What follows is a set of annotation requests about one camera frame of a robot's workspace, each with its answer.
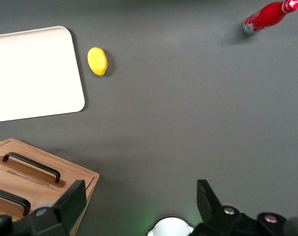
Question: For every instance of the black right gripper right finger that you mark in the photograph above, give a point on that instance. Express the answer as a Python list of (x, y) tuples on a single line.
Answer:
[(208, 204)]

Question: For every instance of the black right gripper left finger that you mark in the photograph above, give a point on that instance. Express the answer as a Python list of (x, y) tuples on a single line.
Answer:
[(68, 206)]

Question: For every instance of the wooden drawer cabinet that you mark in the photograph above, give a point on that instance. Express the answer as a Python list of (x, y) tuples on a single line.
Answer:
[(91, 189)]

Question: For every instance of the wooden drawer front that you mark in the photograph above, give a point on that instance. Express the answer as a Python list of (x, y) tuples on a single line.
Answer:
[(18, 188)]

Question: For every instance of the white rectangular tray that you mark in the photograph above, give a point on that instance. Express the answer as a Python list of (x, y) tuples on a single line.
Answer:
[(33, 73)]

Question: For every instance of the yellow lemon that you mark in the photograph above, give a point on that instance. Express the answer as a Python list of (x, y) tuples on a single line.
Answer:
[(97, 61)]

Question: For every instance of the red aluminium bottle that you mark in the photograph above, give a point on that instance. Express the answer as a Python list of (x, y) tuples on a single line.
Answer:
[(267, 16)]

